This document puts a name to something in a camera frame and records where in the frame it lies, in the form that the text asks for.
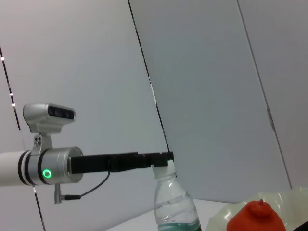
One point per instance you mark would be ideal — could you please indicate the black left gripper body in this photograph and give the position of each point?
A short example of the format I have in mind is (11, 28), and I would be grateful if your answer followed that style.
(96, 164)

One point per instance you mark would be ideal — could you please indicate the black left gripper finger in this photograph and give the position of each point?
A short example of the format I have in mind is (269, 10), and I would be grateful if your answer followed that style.
(156, 161)
(170, 156)

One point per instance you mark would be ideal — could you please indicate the clear water bottle green label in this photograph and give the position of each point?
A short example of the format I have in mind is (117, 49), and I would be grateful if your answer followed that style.
(173, 204)

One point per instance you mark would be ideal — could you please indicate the pale green glass fruit bowl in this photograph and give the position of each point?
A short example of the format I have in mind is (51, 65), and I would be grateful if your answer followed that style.
(288, 199)

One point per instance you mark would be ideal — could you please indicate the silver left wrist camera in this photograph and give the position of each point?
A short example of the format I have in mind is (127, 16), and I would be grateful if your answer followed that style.
(41, 115)

